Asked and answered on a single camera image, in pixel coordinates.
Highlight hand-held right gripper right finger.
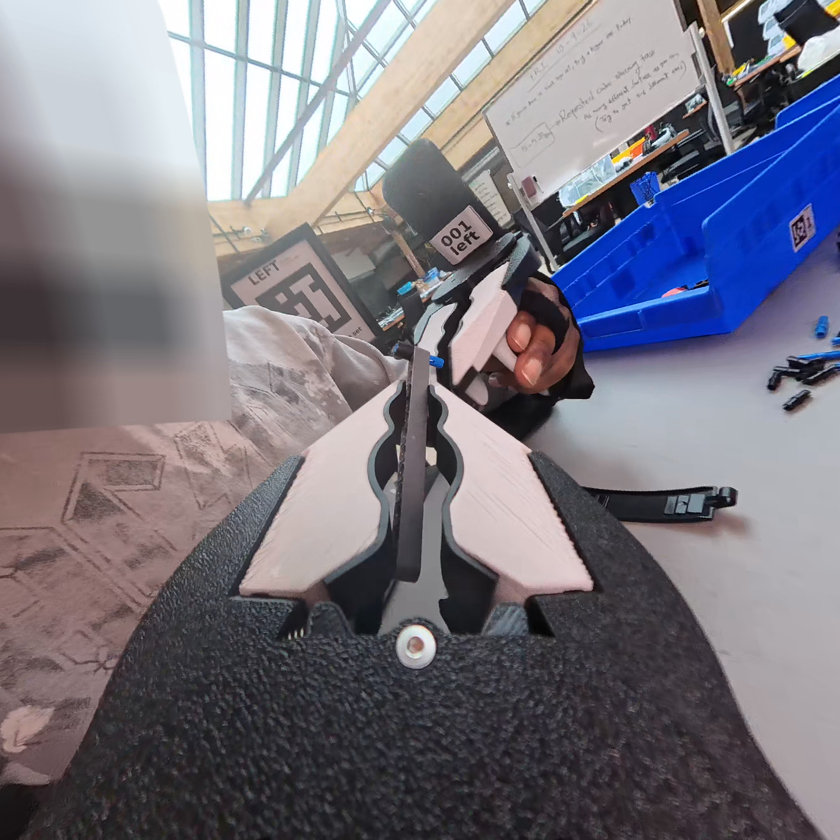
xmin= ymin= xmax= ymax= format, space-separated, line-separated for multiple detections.
xmin=427 ymin=386 xmax=595 ymax=601

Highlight wooden workbench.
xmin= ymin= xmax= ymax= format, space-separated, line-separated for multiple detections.
xmin=561 ymin=128 xmax=690 ymax=221

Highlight framed black white marker sign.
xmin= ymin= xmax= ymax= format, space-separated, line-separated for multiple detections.
xmin=220 ymin=223 xmax=387 ymax=343

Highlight pile of blue black pins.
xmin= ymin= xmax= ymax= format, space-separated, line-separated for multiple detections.
xmin=766 ymin=315 xmax=840 ymax=412

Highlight long black lego beam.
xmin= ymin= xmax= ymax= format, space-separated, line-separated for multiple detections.
xmin=392 ymin=346 xmax=447 ymax=584

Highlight blue storage bin with tag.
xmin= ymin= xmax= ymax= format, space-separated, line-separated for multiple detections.
xmin=551 ymin=131 xmax=840 ymax=352

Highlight black curved panel piece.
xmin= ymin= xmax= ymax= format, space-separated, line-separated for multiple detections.
xmin=584 ymin=486 xmax=739 ymax=524

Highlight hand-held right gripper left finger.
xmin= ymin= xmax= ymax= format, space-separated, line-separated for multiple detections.
xmin=239 ymin=382 xmax=404 ymax=601

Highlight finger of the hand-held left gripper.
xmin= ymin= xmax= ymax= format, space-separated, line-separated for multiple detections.
xmin=448 ymin=262 xmax=517 ymax=404
xmin=412 ymin=297 xmax=465 ymax=360

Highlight whiteboard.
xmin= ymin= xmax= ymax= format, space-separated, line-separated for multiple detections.
xmin=484 ymin=0 xmax=736 ymax=198

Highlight person's left hand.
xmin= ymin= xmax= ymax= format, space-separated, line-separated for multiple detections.
xmin=487 ymin=307 xmax=583 ymax=395

